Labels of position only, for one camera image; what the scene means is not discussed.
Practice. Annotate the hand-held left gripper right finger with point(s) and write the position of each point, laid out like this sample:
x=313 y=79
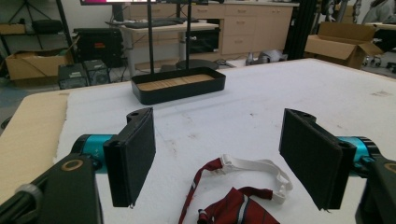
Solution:
x=314 y=155

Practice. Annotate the black keyboard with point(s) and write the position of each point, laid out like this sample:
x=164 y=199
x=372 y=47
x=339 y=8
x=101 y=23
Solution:
x=149 y=23

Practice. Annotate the white table cover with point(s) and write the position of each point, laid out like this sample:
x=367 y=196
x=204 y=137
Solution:
x=236 y=124

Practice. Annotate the black stand with round base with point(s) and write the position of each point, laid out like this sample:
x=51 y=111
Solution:
x=188 y=46

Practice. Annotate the monitor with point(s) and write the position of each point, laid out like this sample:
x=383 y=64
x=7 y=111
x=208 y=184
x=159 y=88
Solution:
x=118 y=2

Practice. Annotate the small black box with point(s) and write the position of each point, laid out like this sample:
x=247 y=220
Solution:
x=96 y=72
x=72 y=76

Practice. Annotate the open cardboard box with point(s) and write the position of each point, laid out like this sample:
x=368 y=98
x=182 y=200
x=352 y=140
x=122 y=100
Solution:
x=342 y=44
x=36 y=64

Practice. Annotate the white desk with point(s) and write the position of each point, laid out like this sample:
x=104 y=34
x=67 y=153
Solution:
x=162 y=37

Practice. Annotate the black tripod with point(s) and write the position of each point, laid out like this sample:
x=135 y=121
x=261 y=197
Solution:
x=40 y=21

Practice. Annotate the wooden drawer cabinet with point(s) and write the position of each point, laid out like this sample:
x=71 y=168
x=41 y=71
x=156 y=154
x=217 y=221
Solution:
x=249 y=28

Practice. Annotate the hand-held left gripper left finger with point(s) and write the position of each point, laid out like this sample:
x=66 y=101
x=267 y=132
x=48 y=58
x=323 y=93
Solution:
x=130 y=155

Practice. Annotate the black tray with wooden bottom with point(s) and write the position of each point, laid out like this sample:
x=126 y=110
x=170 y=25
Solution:
x=178 y=85

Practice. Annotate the black equipment case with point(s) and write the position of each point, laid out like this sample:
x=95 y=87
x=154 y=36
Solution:
x=99 y=46

